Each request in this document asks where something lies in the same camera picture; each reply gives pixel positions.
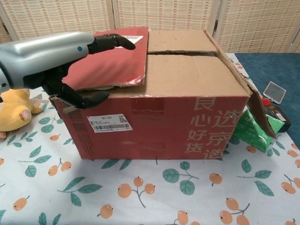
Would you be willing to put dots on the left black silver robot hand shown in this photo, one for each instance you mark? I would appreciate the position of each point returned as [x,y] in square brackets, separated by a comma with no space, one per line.
[47,51]

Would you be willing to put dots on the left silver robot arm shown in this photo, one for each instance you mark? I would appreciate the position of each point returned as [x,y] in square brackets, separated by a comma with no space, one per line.
[2,78]

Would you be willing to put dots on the black red small box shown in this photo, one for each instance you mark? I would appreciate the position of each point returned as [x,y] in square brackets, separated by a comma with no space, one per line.
[280,114]

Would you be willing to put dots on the floral leaf fruit tablecloth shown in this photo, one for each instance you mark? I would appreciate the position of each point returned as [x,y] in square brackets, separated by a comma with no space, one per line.
[140,192]

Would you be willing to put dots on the clear plastic badge holder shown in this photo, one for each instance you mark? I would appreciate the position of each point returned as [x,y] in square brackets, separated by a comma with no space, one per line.
[274,92]

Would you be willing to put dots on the yellow plush toy animal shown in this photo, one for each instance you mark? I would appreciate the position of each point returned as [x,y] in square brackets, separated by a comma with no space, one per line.
[14,112]

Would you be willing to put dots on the woven bamboo folding screen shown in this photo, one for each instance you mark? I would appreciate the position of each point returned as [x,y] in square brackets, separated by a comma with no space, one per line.
[175,14]

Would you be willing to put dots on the green foil packet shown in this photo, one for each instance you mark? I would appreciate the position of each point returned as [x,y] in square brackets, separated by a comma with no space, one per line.
[250,133]

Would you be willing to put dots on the red cardboard shipping box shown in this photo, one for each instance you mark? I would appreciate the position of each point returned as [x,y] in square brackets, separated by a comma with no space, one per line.
[164,117]

